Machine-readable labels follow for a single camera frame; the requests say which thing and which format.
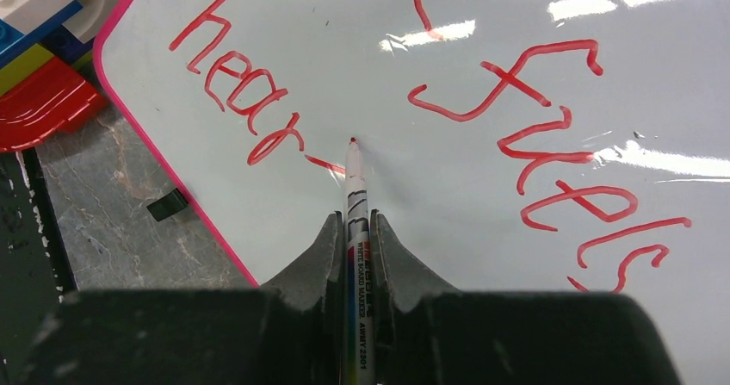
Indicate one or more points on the red curved toy base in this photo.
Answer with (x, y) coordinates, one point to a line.
(53, 98)

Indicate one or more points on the red whiteboard marker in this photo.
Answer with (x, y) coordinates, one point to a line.
(359, 355)

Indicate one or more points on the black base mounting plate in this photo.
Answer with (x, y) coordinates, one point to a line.
(35, 272)

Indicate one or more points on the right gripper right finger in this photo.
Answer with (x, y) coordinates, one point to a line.
(430, 332)

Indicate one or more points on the green toy brick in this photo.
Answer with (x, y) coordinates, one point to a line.
(33, 59)

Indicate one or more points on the pink framed whiteboard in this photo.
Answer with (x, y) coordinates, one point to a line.
(512, 144)

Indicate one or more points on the whiteboard black clip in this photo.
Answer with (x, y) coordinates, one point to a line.
(166, 206)

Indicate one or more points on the blue toy brick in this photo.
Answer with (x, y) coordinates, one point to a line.
(51, 33)

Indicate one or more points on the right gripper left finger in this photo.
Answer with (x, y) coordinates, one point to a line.
(288, 331)

